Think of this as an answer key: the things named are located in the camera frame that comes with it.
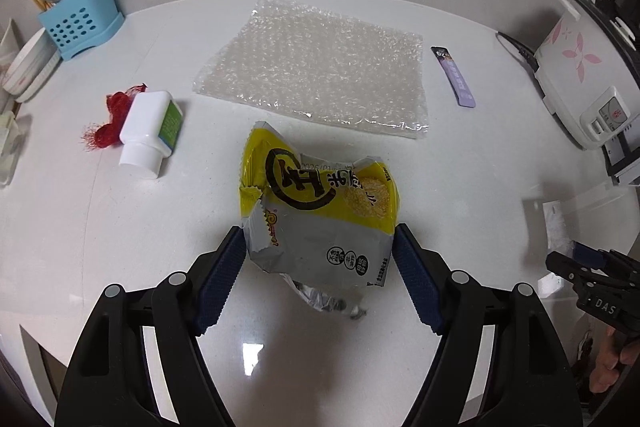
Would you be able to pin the clear bubble wrap sheet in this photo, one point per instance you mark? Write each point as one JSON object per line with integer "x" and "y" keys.
{"x": 320, "y": 62}

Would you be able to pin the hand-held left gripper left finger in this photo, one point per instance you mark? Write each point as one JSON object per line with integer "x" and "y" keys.
{"x": 217, "y": 279}

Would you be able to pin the yellow snack bag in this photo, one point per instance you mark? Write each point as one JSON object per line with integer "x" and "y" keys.
{"x": 320, "y": 217}

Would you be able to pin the blue utensil holder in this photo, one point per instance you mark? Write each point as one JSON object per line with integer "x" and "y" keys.
{"x": 80, "y": 27}

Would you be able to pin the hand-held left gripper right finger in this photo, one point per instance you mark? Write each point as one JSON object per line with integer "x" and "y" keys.
{"x": 415, "y": 277}

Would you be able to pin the white rice cooker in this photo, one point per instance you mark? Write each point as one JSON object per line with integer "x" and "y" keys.
{"x": 585, "y": 72}

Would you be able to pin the clear food container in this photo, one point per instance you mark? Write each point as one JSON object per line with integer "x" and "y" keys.
{"x": 10, "y": 147}

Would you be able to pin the person's right hand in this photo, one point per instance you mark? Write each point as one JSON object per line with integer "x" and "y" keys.
{"x": 607, "y": 364}

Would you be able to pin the white bottle with green label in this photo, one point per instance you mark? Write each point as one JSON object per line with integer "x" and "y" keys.
{"x": 145, "y": 127}

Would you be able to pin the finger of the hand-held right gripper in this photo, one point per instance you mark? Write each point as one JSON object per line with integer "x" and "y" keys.
{"x": 575, "y": 272}
{"x": 597, "y": 257}

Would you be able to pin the white bowl with dark rim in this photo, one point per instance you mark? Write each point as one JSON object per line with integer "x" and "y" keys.
{"x": 30, "y": 67}

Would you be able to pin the red mesh net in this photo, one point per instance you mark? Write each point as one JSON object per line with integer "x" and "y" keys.
{"x": 107, "y": 127}

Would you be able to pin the clear plastic wrapper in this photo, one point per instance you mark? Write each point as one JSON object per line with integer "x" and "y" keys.
{"x": 557, "y": 227}

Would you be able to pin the purple sachet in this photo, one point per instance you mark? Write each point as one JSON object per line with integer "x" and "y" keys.
{"x": 455, "y": 77}

